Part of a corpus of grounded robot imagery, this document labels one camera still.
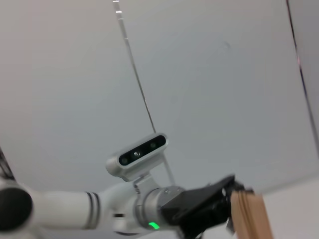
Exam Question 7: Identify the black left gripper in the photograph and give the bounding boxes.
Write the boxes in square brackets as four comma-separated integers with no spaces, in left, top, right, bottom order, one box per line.
[160,175,236,239]

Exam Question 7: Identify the khaki canvas food bag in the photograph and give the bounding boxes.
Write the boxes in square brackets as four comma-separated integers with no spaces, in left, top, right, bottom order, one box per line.
[230,190,275,239]

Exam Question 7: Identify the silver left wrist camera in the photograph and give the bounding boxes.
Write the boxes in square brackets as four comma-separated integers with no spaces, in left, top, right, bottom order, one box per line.
[106,133,169,182]

